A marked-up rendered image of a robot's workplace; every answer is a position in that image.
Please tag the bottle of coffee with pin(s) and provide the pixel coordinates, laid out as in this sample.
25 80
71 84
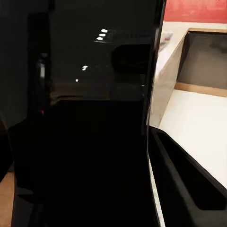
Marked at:
76 85

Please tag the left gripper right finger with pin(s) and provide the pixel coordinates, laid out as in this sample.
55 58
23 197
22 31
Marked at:
189 195

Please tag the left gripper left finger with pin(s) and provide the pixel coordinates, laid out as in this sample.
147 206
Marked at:
6 158

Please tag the coffee cup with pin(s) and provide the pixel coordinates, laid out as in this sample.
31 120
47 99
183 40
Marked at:
167 35

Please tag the cabinet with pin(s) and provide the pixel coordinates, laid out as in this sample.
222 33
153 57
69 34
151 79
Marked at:
204 59
164 88

